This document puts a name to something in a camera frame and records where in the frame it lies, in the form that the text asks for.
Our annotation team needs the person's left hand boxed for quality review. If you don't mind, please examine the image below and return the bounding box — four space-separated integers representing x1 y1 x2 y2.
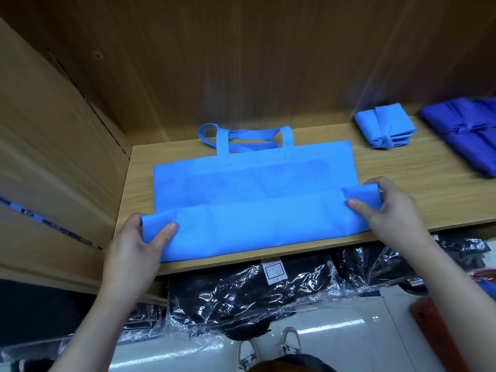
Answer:
101 213 180 308

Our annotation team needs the person's right hand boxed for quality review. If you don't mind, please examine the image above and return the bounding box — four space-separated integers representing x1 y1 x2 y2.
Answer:
345 176 432 254

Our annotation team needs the wooden shelf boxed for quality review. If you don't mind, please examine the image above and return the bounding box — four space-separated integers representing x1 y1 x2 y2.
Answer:
0 0 496 295

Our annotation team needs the light blue non-woven bag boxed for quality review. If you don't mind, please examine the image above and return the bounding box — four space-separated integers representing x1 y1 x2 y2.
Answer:
353 103 418 150
140 123 384 264

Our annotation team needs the red shopping basket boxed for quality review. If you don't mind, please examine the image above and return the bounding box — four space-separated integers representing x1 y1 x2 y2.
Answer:
408 284 496 372

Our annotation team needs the person's left forearm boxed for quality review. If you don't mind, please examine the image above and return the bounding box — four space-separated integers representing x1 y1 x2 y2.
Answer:
48 292 148 372

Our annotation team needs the person's right forearm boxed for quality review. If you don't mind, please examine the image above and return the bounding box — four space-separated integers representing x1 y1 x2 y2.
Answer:
403 230 496 372

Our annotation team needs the person's right shoe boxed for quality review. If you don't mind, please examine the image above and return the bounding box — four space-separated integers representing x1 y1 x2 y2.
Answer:
278 327 304 358

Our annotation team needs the person's right leg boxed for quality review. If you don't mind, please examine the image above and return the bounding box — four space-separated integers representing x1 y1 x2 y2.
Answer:
248 352 339 372

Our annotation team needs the black plastic-wrapped bag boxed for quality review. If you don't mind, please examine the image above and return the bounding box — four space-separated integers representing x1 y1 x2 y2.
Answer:
0 300 169 363
339 230 494 297

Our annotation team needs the black wrapped bag with tag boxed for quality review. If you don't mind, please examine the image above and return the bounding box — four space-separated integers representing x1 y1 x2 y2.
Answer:
165 254 347 339

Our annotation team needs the white paper tag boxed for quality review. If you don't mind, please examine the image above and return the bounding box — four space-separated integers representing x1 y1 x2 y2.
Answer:
261 260 289 286

